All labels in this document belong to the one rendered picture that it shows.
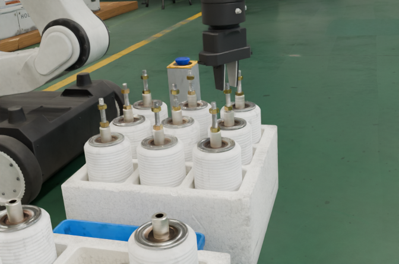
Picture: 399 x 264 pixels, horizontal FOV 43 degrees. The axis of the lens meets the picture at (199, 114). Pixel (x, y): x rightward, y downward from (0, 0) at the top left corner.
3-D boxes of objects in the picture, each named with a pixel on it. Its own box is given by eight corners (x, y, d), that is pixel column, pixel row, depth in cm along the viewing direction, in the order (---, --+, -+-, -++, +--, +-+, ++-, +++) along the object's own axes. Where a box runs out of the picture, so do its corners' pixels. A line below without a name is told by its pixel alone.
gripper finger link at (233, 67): (237, 87, 107) (236, 59, 105) (227, 85, 109) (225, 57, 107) (243, 86, 108) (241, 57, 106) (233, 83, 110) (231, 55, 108)
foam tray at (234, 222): (73, 260, 109) (60, 185, 103) (141, 179, 144) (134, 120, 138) (252, 282, 98) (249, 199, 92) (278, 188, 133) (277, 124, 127)
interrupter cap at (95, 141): (118, 148, 101) (118, 145, 101) (82, 148, 103) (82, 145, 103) (129, 134, 109) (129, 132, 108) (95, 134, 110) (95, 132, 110)
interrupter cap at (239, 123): (252, 121, 111) (252, 118, 111) (238, 133, 105) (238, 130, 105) (221, 118, 115) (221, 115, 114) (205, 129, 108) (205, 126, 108)
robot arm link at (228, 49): (233, 51, 112) (231, -4, 108) (264, 57, 105) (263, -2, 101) (188, 61, 105) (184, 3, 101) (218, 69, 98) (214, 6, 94)
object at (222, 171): (190, 222, 107) (183, 143, 101) (228, 209, 111) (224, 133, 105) (212, 244, 99) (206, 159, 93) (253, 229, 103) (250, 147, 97)
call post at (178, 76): (175, 171, 147) (165, 67, 137) (183, 161, 154) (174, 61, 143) (199, 173, 145) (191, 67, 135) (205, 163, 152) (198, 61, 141)
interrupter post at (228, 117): (236, 124, 110) (236, 110, 109) (231, 128, 108) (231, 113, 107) (226, 123, 111) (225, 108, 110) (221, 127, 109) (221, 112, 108)
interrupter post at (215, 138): (208, 146, 100) (206, 130, 99) (218, 143, 101) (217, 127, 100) (214, 150, 98) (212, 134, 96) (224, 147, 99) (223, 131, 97)
